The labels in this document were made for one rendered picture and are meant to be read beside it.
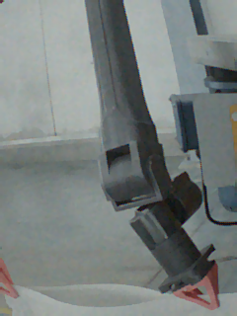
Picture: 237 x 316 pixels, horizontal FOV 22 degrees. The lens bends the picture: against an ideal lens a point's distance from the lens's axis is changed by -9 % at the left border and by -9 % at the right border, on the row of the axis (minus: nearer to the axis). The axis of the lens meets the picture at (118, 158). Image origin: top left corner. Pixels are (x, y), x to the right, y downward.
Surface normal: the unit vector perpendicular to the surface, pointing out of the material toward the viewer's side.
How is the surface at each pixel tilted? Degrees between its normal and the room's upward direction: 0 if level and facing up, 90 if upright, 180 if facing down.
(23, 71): 90
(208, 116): 90
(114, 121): 71
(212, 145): 90
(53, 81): 90
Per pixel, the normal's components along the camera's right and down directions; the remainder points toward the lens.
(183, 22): -0.41, 0.27
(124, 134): -0.63, -0.05
